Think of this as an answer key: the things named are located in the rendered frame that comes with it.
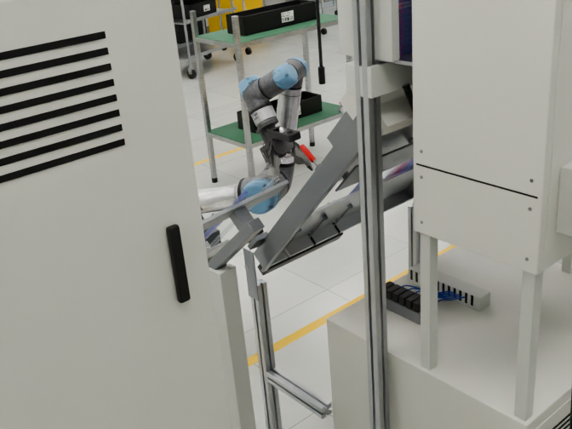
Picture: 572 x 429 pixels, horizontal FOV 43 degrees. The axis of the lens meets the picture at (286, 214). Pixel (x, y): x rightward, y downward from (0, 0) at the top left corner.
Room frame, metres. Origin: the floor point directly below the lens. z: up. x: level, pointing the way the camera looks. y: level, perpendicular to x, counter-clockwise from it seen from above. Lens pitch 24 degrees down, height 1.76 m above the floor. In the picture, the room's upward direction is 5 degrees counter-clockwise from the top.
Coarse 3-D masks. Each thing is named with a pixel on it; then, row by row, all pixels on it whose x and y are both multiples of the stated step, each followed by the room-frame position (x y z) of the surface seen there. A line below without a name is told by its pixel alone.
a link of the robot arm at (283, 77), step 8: (288, 64) 2.26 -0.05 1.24; (272, 72) 2.25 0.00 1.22; (280, 72) 2.23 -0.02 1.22; (288, 72) 2.23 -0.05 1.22; (296, 72) 2.27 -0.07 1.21; (264, 80) 2.25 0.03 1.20; (272, 80) 2.23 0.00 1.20; (280, 80) 2.22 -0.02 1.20; (288, 80) 2.22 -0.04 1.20; (296, 80) 2.24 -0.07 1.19; (264, 88) 2.25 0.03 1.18; (272, 88) 2.23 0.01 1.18; (280, 88) 2.23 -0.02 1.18; (288, 88) 2.24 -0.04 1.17; (272, 96) 2.25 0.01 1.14
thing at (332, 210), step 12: (384, 180) 2.18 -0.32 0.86; (396, 180) 2.25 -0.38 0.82; (408, 180) 2.35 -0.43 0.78; (384, 192) 2.28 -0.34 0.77; (396, 192) 2.38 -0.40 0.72; (336, 204) 2.05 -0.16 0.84; (348, 204) 2.13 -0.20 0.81; (360, 204) 2.22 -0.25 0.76; (312, 216) 2.00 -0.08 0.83; (324, 216) 2.06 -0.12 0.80; (336, 216) 2.17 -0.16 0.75; (300, 228) 2.00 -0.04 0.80; (312, 228) 2.11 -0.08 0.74
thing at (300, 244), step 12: (384, 204) 2.34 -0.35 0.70; (396, 204) 2.35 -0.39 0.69; (348, 216) 2.24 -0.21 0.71; (360, 216) 2.26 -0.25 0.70; (324, 228) 2.17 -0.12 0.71; (336, 228) 2.20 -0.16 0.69; (348, 228) 2.20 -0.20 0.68; (300, 240) 2.10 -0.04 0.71; (312, 240) 2.12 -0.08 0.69; (324, 240) 2.14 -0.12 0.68; (288, 252) 2.05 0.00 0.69
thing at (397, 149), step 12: (396, 132) 1.85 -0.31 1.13; (408, 132) 1.91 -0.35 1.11; (384, 144) 1.86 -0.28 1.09; (396, 144) 1.93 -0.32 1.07; (408, 144) 1.87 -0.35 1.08; (384, 156) 1.80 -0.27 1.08; (396, 156) 1.87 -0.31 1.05; (408, 156) 1.94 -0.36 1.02; (384, 168) 1.89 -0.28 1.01; (348, 180) 1.79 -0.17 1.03
